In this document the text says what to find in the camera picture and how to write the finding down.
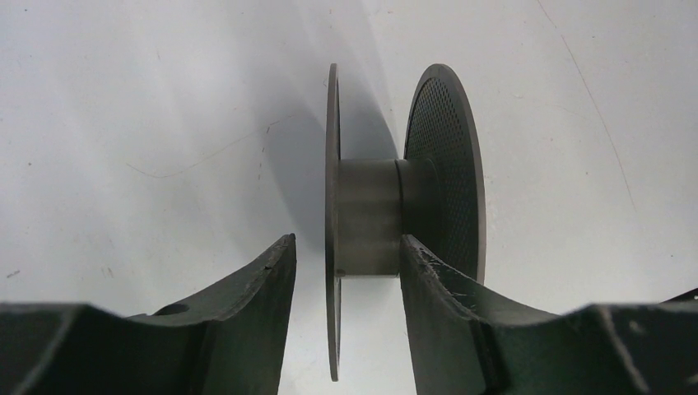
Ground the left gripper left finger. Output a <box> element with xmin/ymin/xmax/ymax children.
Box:
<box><xmin>1</xmin><ymin>234</ymin><xmax>296</xmax><ymax>394</ymax></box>

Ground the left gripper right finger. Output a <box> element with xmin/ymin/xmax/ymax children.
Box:
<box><xmin>400</xmin><ymin>235</ymin><xmax>697</xmax><ymax>394</ymax></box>

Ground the dark grey cable spool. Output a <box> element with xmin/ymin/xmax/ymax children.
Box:
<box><xmin>324</xmin><ymin>63</ymin><xmax>486</xmax><ymax>381</ymax></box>

